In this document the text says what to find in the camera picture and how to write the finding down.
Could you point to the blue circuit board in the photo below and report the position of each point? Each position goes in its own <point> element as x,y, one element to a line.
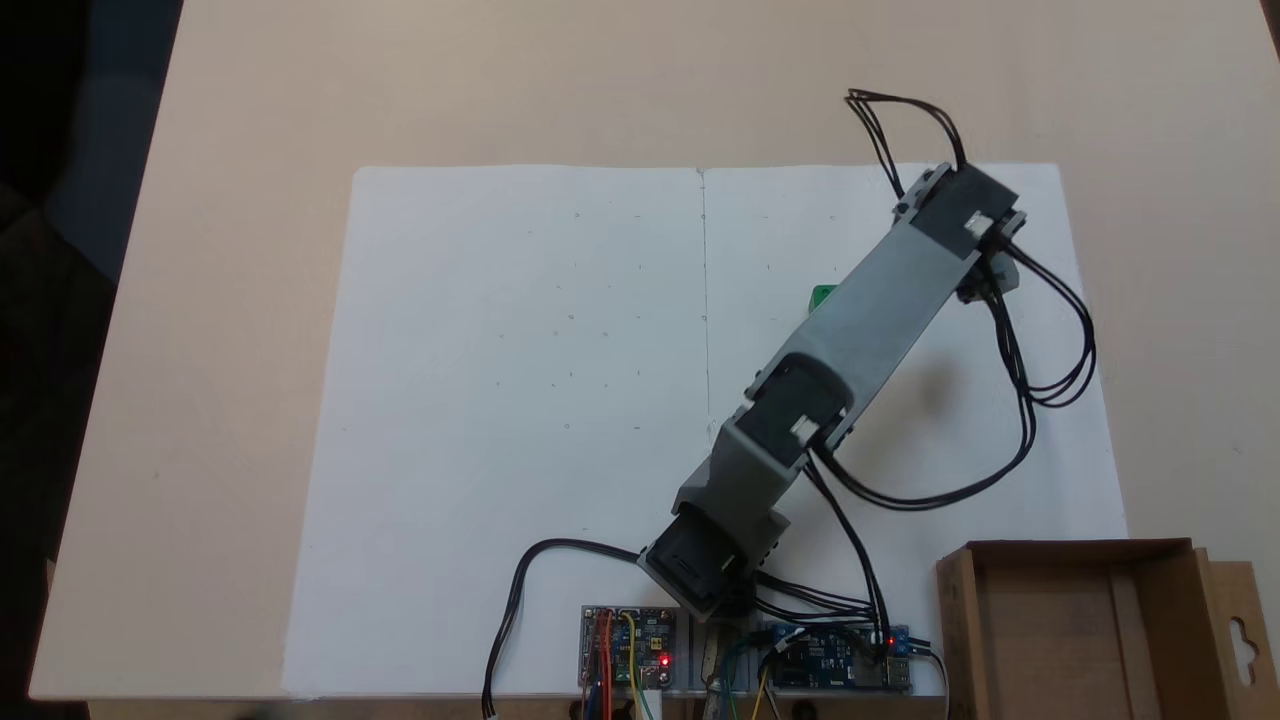
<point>830,660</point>

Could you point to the green die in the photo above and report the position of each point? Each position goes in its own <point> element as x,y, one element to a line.
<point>824,297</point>

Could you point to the brown cardboard box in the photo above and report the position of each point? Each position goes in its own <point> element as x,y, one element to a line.
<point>1050,630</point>

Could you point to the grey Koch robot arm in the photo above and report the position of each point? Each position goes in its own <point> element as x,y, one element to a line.
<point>880,300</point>

